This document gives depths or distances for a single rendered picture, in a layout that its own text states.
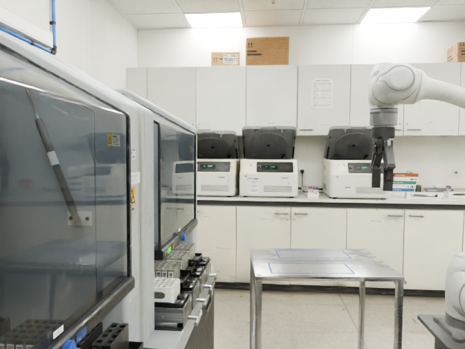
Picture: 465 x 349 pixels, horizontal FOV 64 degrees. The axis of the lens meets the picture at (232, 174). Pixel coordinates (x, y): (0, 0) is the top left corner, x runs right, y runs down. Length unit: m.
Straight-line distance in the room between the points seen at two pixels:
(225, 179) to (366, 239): 1.42
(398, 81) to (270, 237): 2.63
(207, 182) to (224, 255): 0.72
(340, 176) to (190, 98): 1.68
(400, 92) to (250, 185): 2.53
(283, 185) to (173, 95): 1.46
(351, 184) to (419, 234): 0.76
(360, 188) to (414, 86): 2.51
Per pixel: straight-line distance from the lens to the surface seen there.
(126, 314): 1.07
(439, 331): 1.58
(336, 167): 3.63
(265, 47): 4.01
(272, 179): 3.55
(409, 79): 1.18
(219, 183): 3.57
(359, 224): 3.68
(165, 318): 1.33
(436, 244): 3.93
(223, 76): 3.93
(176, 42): 4.46
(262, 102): 3.86
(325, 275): 1.61
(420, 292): 4.05
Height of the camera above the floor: 1.30
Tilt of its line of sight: 3 degrees down
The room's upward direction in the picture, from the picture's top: straight up
